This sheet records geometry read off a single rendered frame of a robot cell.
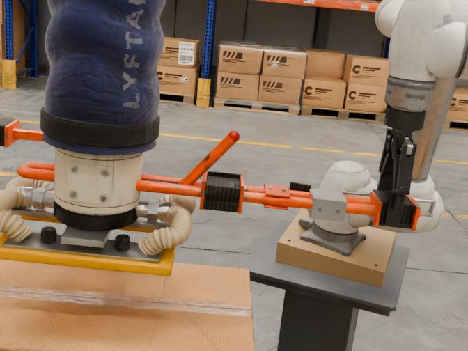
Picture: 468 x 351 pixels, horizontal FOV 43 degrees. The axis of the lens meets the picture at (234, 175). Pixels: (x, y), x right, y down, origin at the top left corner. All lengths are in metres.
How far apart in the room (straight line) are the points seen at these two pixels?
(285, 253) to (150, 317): 0.82
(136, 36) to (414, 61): 0.50
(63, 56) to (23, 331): 0.52
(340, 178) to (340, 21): 7.87
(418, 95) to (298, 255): 0.94
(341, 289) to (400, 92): 0.88
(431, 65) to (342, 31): 8.58
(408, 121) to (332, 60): 7.75
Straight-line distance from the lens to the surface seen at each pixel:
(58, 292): 1.34
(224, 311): 1.29
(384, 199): 1.23
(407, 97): 1.16
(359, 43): 9.79
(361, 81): 8.53
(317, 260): 1.96
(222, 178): 1.22
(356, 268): 1.94
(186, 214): 1.17
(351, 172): 1.92
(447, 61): 1.16
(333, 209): 1.20
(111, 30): 1.06
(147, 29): 1.10
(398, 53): 1.16
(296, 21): 9.63
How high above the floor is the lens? 1.60
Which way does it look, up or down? 17 degrees down
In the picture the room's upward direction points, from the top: 6 degrees clockwise
